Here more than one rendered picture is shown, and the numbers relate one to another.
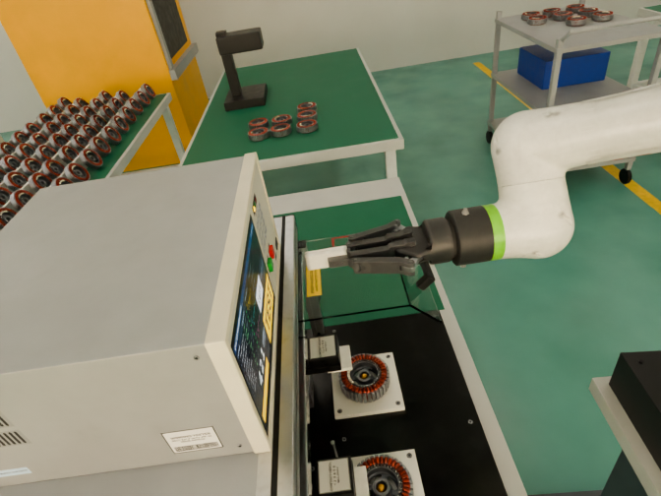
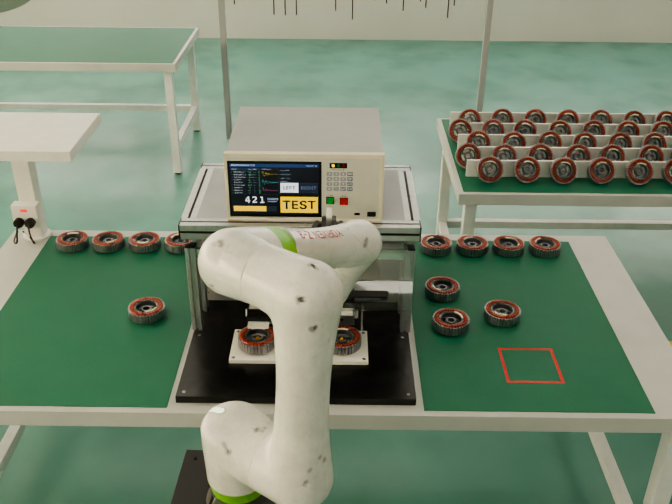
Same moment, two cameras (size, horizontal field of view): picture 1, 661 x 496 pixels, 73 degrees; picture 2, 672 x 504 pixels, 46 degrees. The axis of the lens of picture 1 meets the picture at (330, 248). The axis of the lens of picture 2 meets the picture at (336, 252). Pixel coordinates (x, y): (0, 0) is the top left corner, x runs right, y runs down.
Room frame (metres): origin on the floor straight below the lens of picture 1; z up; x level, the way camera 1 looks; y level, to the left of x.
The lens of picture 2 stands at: (0.54, -1.89, 2.15)
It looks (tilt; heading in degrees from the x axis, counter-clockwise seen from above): 30 degrees down; 88
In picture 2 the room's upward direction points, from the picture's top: straight up
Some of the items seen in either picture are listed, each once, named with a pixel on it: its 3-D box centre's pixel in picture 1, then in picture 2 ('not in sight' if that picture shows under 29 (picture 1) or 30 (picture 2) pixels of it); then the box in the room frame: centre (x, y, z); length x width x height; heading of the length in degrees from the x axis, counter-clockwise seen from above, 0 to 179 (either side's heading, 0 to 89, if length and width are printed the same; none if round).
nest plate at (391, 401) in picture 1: (365, 384); (341, 347); (0.62, -0.02, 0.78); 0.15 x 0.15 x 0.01; 88
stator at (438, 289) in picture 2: not in sight; (442, 288); (0.96, 0.30, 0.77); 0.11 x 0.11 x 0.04
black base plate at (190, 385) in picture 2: (366, 439); (300, 348); (0.50, 0.00, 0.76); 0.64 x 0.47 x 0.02; 178
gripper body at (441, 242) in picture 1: (421, 243); not in sight; (0.58, -0.15, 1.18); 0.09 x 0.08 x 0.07; 88
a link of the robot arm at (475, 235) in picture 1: (465, 238); not in sight; (0.58, -0.22, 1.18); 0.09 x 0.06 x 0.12; 178
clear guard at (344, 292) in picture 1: (346, 281); (364, 268); (0.68, -0.02, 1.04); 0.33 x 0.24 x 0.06; 88
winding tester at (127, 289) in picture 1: (135, 294); (307, 161); (0.53, 0.30, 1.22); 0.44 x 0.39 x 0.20; 178
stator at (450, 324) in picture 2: not in sight; (450, 321); (0.96, 0.11, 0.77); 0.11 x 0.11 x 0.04
